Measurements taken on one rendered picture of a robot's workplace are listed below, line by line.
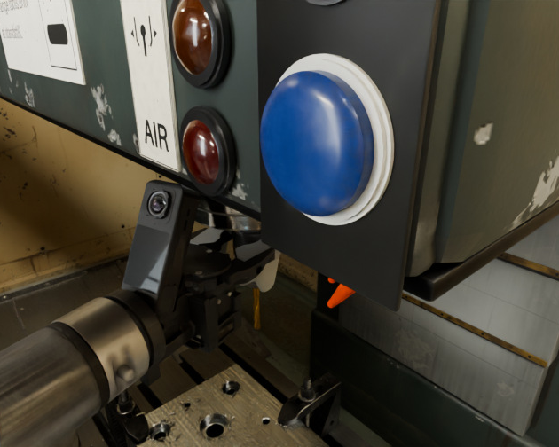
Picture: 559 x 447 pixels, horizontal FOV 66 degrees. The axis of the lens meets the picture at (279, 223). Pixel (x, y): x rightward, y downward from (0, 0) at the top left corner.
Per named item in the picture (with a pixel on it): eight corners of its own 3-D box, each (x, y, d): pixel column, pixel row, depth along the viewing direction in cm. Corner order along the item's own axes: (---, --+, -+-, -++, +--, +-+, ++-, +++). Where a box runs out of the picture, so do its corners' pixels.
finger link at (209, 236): (226, 254, 56) (191, 290, 48) (224, 211, 54) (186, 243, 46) (248, 257, 55) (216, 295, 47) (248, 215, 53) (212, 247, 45)
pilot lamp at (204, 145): (217, 199, 12) (212, 121, 12) (179, 181, 14) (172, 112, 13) (234, 193, 13) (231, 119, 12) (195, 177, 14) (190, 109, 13)
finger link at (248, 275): (255, 251, 48) (187, 280, 42) (254, 237, 47) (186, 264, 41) (284, 267, 45) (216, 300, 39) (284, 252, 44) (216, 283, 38)
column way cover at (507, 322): (525, 446, 77) (615, 170, 57) (330, 324, 110) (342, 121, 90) (536, 431, 80) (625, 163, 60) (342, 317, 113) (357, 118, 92)
